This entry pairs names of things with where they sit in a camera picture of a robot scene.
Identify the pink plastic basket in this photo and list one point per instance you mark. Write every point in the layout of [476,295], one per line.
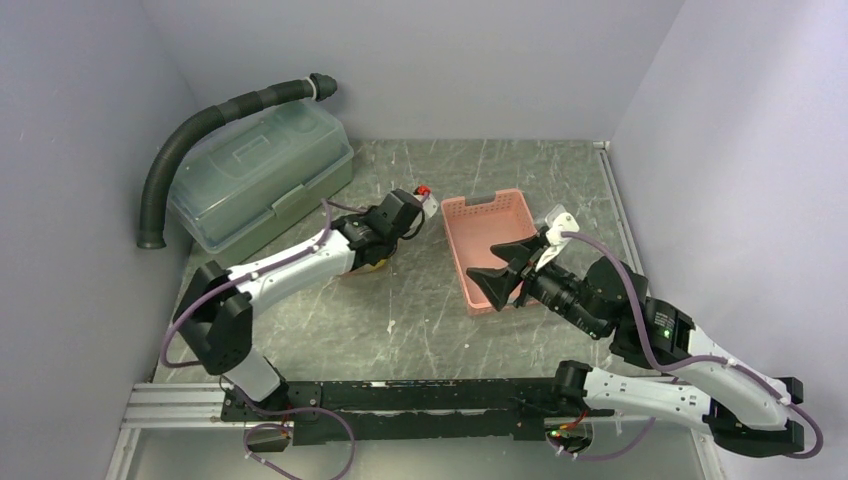
[473,225]

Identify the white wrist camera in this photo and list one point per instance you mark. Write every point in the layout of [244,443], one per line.
[429,204]
[558,221]

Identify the translucent green storage box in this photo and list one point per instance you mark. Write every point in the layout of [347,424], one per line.
[246,184]

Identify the clear zip top bag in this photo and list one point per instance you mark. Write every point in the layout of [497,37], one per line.
[368,268]

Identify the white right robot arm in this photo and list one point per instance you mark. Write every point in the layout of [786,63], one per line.
[744,411]

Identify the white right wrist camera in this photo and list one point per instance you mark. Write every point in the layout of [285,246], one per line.
[558,221]

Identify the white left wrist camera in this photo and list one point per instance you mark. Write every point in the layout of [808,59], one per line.
[429,204]

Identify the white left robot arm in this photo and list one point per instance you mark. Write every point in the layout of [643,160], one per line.
[216,314]

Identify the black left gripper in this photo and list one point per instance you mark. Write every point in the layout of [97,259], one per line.
[409,229]

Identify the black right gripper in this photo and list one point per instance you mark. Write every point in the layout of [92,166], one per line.
[514,252]

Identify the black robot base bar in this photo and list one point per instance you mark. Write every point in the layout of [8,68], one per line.
[320,412]

